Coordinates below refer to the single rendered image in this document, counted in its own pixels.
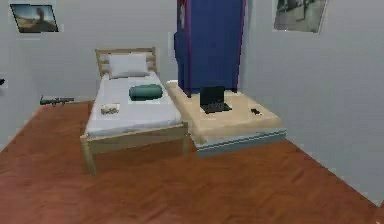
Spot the framed landscape picture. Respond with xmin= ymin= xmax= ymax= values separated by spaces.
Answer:
xmin=9 ymin=3 xmax=60 ymax=34

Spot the blue tall wardrobe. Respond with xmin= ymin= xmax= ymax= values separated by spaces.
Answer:
xmin=173 ymin=0 xmax=247 ymax=99

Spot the framed grey picture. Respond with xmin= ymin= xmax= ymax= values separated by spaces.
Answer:
xmin=273 ymin=0 xmax=328 ymax=34

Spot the black laptop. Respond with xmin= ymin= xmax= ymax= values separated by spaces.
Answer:
xmin=199 ymin=85 xmax=233 ymax=115

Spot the pale wooden bed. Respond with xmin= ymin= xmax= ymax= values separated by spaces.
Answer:
xmin=79 ymin=46 xmax=190 ymax=177

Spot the small white grey object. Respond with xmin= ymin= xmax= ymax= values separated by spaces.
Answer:
xmin=100 ymin=103 xmax=121 ymax=116

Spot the white pillow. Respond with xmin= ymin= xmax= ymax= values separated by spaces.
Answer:
xmin=107 ymin=52 xmax=150 ymax=80

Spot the beige low bed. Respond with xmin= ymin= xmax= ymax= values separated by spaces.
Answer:
xmin=165 ymin=79 xmax=287 ymax=158

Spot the dark green long object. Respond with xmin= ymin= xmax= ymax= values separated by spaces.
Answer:
xmin=39 ymin=95 xmax=75 ymax=107

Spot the teal rolled cushion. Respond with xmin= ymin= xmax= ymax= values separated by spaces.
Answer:
xmin=128 ymin=83 xmax=164 ymax=102

